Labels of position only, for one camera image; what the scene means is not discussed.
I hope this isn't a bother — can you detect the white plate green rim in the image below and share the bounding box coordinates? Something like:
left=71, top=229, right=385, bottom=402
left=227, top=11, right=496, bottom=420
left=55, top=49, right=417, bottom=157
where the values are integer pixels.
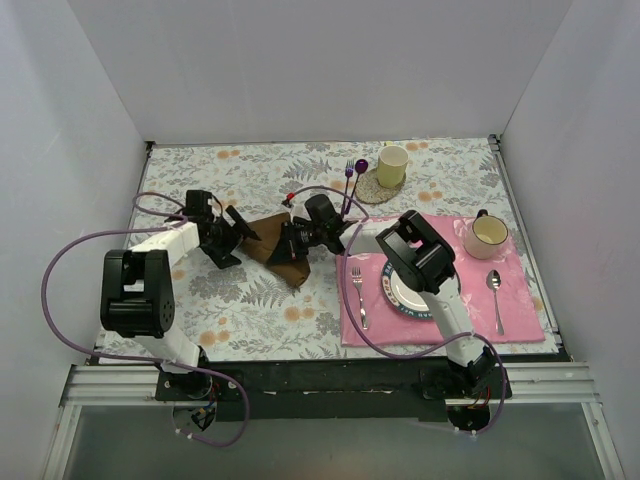
left=381, top=260, right=465, bottom=321

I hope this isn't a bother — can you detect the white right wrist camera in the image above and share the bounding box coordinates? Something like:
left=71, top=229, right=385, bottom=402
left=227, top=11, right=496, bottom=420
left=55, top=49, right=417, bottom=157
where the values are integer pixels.
left=281, top=192, right=308, bottom=219

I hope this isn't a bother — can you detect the speckled round coaster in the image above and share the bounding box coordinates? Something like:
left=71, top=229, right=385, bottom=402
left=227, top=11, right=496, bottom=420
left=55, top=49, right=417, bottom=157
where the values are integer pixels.
left=355, top=168, right=406, bottom=205

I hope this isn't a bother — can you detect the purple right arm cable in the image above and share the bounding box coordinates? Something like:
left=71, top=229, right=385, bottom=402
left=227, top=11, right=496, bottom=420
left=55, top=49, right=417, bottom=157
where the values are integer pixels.
left=284, top=186, right=508, bottom=435

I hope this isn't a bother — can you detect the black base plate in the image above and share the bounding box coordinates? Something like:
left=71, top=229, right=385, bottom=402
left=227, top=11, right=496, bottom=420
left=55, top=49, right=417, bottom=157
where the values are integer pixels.
left=155, top=358, right=512, bottom=422

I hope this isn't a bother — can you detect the pink floral placemat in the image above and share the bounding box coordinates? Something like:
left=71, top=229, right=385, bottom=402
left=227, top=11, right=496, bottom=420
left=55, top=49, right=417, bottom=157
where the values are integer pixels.
left=336, top=214, right=545, bottom=346

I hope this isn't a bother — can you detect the pale yellow cup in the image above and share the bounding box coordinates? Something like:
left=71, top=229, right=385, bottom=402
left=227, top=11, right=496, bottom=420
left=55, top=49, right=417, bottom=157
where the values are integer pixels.
left=377, top=145, right=409, bottom=189

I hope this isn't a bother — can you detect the purple plastic spoon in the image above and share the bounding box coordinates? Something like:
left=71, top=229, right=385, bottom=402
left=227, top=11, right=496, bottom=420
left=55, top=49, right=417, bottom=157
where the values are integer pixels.
left=344, top=158, right=369, bottom=214

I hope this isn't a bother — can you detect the cream mug dark rim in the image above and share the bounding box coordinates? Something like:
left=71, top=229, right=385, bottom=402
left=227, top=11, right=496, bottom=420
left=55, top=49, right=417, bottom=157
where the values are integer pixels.
left=464, top=209, right=509, bottom=260

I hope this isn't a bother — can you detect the aluminium front rail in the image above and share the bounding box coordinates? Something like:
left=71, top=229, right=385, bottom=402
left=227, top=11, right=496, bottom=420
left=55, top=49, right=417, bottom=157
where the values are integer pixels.
left=61, top=362, right=601, bottom=406

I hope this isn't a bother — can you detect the floral tablecloth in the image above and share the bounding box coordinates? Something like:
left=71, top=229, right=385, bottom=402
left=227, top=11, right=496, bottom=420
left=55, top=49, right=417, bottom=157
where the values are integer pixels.
left=97, top=137, right=561, bottom=365

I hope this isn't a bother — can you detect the silver metal fork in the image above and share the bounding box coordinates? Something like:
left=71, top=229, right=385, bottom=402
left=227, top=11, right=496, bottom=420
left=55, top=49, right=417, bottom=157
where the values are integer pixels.
left=351, top=266, right=369, bottom=330

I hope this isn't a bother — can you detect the silver metal spoon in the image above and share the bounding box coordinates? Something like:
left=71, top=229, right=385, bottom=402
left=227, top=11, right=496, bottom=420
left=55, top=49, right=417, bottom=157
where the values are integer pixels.
left=486, top=270, right=505, bottom=336

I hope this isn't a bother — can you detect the purple plastic fork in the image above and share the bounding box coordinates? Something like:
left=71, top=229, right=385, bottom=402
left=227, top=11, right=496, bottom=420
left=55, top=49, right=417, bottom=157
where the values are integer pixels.
left=341, top=160, right=355, bottom=215

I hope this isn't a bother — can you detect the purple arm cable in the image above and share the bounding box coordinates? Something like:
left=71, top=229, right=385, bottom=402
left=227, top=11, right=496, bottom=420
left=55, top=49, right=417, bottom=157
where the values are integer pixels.
left=40, top=191, right=252, bottom=448
left=284, top=186, right=508, bottom=435

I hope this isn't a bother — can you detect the brown cloth napkin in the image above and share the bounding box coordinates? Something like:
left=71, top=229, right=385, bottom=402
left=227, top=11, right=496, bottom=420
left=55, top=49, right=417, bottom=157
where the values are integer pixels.
left=240, top=213, right=311, bottom=288

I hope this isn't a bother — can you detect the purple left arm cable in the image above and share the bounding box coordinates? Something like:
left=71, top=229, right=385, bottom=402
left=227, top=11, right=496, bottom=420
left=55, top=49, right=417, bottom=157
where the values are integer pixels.
left=40, top=191, right=252, bottom=448

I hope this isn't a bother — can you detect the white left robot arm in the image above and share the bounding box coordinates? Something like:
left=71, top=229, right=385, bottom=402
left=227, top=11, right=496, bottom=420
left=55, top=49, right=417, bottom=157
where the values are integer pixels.
left=100, top=190, right=259, bottom=400

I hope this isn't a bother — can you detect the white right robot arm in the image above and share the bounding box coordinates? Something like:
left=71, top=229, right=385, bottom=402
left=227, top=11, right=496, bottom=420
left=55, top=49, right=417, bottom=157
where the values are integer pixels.
left=267, top=194, right=508, bottom=399

